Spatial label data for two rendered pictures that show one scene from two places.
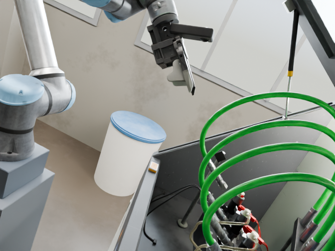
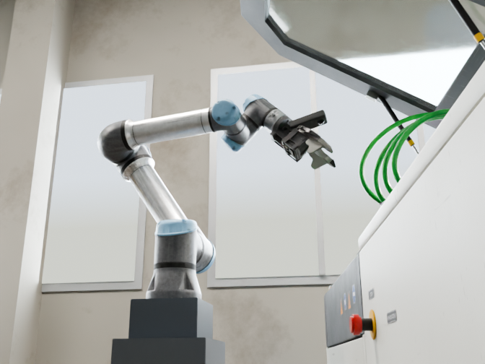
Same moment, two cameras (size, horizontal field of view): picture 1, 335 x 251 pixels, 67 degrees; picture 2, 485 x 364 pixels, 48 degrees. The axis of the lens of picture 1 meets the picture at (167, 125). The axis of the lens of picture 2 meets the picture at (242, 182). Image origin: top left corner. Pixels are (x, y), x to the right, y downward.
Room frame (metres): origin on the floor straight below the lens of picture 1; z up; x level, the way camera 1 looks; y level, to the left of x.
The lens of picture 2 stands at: (-0.83, 0.12, 0.73)
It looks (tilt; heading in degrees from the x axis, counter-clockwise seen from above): 19 degrees up; 5
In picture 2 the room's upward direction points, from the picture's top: straight up
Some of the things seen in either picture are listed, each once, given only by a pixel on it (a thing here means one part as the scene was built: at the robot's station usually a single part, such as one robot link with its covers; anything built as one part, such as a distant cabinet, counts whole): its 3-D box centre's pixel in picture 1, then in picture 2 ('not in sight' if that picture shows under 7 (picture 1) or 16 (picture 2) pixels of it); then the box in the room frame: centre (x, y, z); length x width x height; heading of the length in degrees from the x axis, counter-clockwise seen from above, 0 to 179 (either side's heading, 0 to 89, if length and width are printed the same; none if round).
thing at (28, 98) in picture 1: (20, 100); (177, 242); (0.68, 0.43, 1.07); 0.13 x 0.12 x 0.14; 170
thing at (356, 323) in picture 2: not in sight; (361, 324); (0.18, -0.01, 0.80); 0.05 x 0.04 x 0.05; 3
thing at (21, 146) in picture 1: (10, 134); (174, 283); (0.67, 0.43, 0.95); 0.15 x 0.15 x 0.10
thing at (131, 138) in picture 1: (127, 154); not in sight; (2.04, 0.22, 0.31); 0.51 x 0.51 x 0.62
